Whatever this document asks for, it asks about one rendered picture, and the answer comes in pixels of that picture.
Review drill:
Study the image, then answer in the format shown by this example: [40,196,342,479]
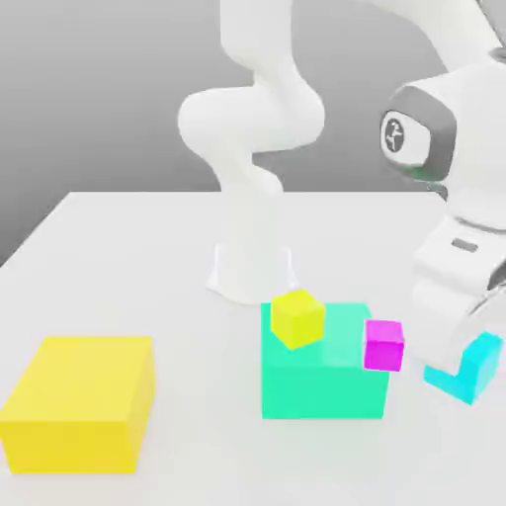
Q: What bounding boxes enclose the large yellow box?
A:
[0,335,156,475]

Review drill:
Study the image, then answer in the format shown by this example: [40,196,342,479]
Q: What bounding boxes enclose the small yellow cube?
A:
[270,288,326,352]

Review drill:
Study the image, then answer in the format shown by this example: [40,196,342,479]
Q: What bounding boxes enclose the large turquoise box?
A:
[260,301,391,421]

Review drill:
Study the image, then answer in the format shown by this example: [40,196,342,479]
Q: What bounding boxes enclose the small cyan cube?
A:
[423,330,506,407]

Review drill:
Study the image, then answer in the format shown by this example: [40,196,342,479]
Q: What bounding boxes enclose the small magenta cube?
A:
[362,318,405,374]

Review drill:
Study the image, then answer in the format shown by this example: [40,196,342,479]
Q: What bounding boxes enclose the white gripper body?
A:
[410,256,506,370]

